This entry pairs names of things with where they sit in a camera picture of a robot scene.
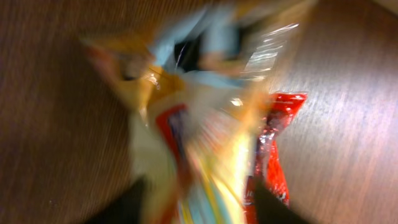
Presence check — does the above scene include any red snack bag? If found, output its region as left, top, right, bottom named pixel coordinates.
left=243, top=92, right=308, bottom=223

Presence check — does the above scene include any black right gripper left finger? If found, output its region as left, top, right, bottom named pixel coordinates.
left=83, top=177, right=146, bottom=224

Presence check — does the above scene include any cream bee snack bag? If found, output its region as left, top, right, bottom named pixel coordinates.
left=82, top=1, right=315, bottom=223

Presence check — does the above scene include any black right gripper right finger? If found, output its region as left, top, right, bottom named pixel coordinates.
left=254, top=180, right=310, bottom=224

